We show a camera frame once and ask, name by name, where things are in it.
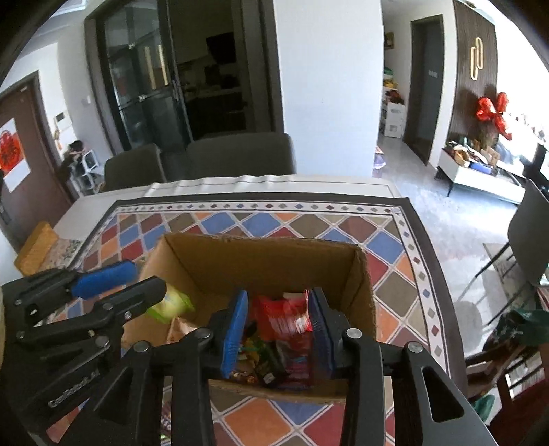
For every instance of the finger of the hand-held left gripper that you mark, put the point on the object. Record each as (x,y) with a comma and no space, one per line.
(137,296)
(103,278)

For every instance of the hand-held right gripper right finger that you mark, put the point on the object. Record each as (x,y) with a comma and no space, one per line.
(324,338)

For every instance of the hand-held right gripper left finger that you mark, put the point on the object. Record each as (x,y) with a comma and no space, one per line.
(231,338)

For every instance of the yellow green candy packet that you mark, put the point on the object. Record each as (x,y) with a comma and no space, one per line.
(171,306)

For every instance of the red packet with white heart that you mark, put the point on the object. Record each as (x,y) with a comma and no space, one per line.
(278,315)

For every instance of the brown cardboard box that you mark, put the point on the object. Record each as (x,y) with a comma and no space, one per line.
(257,261)

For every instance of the cartoon wrapped lollipop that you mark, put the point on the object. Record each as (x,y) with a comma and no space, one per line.
(253,346)

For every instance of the white small shelf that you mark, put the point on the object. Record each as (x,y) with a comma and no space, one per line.
(88,165)

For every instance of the colourful diamond pattern tablecloth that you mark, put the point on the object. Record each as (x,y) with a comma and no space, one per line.
(300,223)

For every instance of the black bag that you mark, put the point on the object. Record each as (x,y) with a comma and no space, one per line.
(70,148)

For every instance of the red paper poster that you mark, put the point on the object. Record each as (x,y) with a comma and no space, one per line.
(13,150)

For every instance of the wooden stool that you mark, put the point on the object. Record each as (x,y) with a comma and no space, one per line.
(493,369)

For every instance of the green bag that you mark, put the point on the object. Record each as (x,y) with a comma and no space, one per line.
(523,330)

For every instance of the black framed glass door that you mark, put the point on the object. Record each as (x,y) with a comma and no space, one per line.
(137,77)

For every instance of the white low cabinet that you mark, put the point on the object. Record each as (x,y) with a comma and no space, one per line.
(472,176)

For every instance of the grey chair with black legs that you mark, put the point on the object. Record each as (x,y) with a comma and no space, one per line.
(529,240)

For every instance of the white storage box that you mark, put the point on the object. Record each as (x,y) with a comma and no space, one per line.
(393,119)

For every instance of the pile of small boxes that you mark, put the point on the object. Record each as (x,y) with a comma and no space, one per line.
(472,154)

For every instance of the dark brown door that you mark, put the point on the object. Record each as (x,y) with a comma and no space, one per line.
(422,85)

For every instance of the red bow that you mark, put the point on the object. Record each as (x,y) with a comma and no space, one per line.
(489,109)

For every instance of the white wall intercom panel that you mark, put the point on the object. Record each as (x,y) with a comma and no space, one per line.
(62,121)

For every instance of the gold wall ornament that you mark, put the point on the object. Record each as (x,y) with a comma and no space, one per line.
(477,58)

